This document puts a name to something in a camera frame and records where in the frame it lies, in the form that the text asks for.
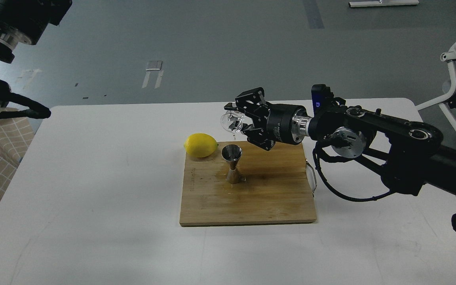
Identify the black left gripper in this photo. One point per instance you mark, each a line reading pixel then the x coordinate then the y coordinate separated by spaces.
pixel 28 19

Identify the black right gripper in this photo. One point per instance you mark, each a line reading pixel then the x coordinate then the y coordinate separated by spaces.
pixel 284 123

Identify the clear glass cup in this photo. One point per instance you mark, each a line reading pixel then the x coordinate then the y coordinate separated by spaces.
pixel 232 121

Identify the steel double jigger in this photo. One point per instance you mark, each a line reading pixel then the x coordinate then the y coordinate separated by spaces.
pixel 231 154

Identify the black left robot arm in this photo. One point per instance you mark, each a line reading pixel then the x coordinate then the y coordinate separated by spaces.
pixel 13 105

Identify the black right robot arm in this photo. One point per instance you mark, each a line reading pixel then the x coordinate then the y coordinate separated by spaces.
pixel 405 154

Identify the yellow lemon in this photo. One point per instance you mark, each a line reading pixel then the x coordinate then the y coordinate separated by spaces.
pixel 200 145

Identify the wooden cutting board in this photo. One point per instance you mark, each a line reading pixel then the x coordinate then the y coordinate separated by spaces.
pixel 274 188

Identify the white floor rail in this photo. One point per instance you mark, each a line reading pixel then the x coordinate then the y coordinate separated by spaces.
pixel 383 3

